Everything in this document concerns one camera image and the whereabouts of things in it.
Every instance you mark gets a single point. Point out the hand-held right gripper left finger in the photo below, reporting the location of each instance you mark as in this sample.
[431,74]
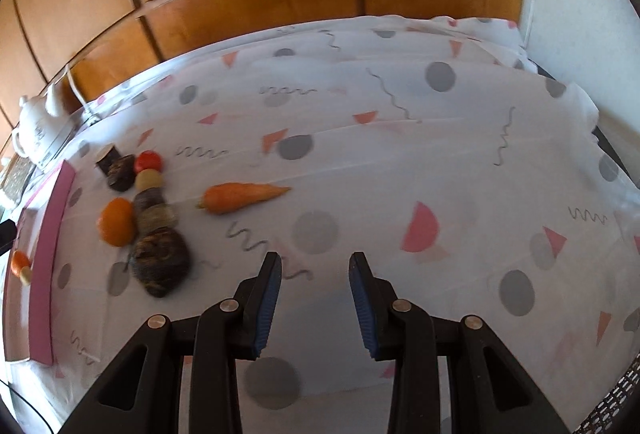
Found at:
[266,309]

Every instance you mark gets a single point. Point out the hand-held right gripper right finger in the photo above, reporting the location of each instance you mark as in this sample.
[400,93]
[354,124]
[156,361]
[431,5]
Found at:
[361,309]

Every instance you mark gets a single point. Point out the large dark round vegetable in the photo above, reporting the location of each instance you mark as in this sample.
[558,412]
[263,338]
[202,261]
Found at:
[160,264]

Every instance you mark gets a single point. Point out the orange carrot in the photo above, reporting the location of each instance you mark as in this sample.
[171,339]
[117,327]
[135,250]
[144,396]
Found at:
[235,197]

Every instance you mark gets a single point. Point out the grey-beige potato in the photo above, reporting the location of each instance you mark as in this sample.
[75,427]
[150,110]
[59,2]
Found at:
[158,218]

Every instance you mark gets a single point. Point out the dark purple vegetable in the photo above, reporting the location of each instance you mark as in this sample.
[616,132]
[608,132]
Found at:
[149,199]

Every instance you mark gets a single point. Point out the orange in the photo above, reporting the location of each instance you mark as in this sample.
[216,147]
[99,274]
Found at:
[117,222]

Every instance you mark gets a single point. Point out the small beige round vegetable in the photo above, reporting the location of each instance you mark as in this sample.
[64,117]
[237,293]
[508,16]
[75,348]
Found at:
[150,179]

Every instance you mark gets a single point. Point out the red tomato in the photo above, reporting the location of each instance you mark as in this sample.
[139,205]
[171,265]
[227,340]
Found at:
[149,160]

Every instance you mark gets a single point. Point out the brown cylindrical vegetable piece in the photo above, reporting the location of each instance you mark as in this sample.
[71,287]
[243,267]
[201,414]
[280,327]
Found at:
[105,156]

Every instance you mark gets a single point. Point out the pink tray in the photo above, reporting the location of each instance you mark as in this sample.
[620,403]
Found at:
[50,239]

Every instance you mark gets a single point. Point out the small beige vegetable piece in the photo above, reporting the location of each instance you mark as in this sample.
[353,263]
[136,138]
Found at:
[25,277]

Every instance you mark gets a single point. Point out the small tangerine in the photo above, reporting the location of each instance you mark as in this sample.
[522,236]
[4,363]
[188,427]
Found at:
[19,262]

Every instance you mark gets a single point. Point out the white patterned tablecloth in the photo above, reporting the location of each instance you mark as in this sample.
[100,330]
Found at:
[400,164]

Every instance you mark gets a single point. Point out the small black object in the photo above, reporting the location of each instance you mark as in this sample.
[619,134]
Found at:
[5,235]

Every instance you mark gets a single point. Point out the black perforated panel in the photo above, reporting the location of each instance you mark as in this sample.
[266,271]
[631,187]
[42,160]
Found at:
[617,406]

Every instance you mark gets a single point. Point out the speckled mat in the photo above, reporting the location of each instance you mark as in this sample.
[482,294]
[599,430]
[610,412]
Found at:
[15,175]

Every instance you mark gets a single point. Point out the white kettle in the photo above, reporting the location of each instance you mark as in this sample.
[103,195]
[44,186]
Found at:
[37,129]

